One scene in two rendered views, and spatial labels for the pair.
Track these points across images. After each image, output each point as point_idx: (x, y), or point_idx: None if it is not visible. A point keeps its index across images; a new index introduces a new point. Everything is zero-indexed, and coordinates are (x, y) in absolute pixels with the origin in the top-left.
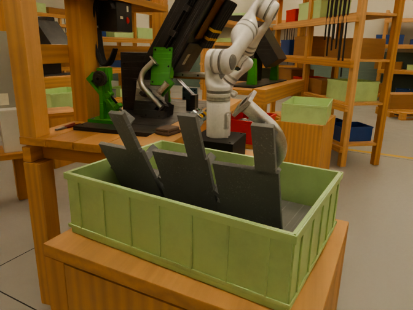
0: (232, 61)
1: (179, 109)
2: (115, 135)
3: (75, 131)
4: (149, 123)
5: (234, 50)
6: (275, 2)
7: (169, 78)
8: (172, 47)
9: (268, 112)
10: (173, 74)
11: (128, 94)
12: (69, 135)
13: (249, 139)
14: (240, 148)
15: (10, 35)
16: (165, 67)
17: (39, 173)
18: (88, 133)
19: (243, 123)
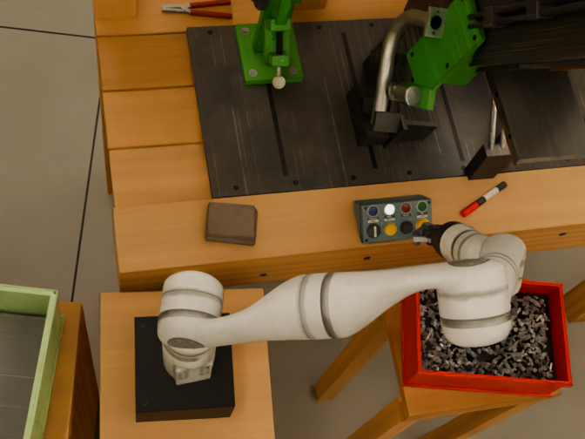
0: (178, 344)
1: None
2: (194, 125)
3: (180, 43)
4: (298, 141)
5: (199, 334)
6: (474, 332)
7: (430, 91)
8: (480, 38)
9: (568, 361)
10: (468, 77)
11: (418, 0)
12: (148, 51)
13: (404, 368)
14: (193, 414)
15: None
16: (441, 59)
17: (97, 61)
18: (180, 72)
19: (414, 339)
